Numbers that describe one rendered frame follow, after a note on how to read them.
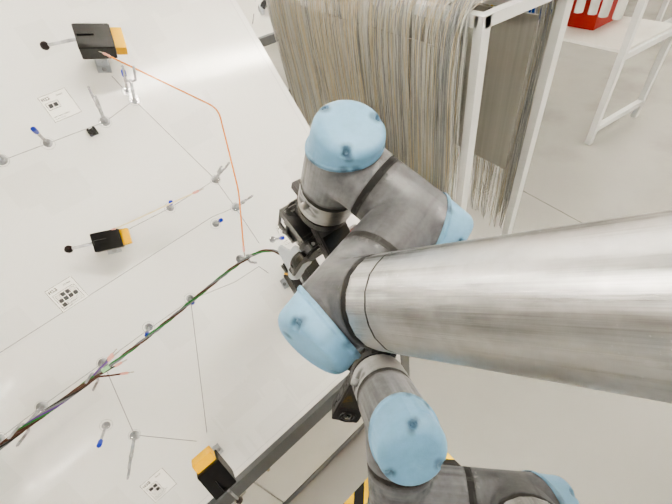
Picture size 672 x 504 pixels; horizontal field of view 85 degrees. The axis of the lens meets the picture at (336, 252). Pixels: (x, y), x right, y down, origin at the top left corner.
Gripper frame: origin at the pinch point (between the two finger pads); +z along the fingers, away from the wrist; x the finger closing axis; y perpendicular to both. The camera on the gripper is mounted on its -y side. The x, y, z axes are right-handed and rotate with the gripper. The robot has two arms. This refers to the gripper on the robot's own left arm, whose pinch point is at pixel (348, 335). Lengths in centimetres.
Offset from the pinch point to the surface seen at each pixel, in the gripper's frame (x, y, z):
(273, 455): 5.3, -36.2, 11.4
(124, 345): 40.9, -15.0, 6.8
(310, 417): -1.2, -27.1, 14.4
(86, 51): 58, 36, 7
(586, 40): -148, 179, 179
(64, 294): 53, -7, 6
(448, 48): -12, 72, 36
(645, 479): -138, -41, 39
